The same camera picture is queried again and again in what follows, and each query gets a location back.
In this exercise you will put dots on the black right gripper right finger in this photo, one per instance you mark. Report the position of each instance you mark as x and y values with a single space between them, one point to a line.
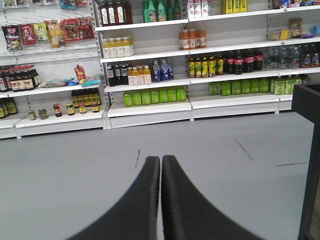
188 215

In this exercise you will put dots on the white store shelving unit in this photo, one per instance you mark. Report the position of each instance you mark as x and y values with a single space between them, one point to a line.
139 44

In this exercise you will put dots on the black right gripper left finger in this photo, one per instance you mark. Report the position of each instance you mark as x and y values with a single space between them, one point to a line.
134 215

